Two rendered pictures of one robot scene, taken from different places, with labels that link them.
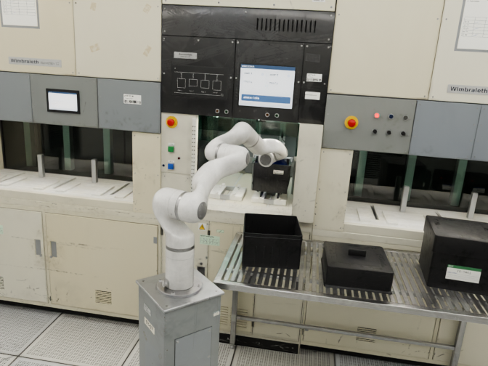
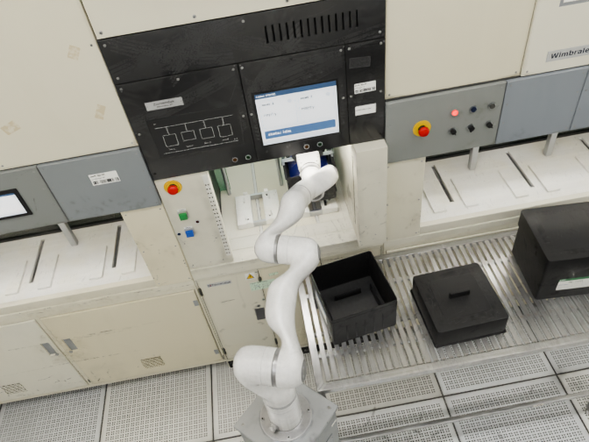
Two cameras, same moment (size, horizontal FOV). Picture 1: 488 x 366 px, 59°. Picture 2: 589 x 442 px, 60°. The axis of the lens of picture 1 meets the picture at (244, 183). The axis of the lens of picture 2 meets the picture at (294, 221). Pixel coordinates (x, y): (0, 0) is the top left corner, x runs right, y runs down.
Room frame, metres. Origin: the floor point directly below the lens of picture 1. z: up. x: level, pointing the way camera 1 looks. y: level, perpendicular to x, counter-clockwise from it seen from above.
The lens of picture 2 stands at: (0.81, 0.25, 2.59)
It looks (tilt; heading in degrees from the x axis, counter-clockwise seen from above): 45 degrees down; 350
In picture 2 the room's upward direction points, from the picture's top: 9 degrees counter-clockwise
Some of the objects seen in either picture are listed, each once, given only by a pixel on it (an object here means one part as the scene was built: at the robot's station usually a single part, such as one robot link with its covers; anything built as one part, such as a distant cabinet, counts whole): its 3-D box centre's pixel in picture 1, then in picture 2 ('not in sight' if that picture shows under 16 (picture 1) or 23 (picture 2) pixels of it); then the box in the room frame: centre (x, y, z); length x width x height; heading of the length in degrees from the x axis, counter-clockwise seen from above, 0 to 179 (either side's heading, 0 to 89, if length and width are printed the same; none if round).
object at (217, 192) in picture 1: (228, 191); (258, 208); (2.64, 0.10, 0.89); 0.22 x 0.21 x 0.04; 172
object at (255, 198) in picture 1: (270, 195); (312, 197); (2.60, -0.17, 0.89); 0.22 x 0.21 x 0.04; 172
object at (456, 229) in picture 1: (457, 253); (562, 251); (1.89, -1.02, 0.89); 0.29 x 0.29 x 0.25; 77
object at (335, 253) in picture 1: (355, 262); (457, 301); (1.86, -0.54, 0.83); 0.29 x 0.29 x 0.13; 84
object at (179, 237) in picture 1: (173, 217); (264, 374); (1.68, 0.28, 1.07); 0.19 x 0.12 x 0.24; 62
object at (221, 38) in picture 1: (247, 175); (273, 174); (2.75, -0.02, 0.98); 0.95 x 0.88 x 1.95; 172
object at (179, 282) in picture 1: (179, 266); (282, 404); (1.66, 0.25, 0.85); 0.19 x 0.19 x 0.18
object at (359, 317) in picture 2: (270, 240); (352, 296); (2.01, -0.15, 0.85); 0.28 x 0.28 x 0.17; 0
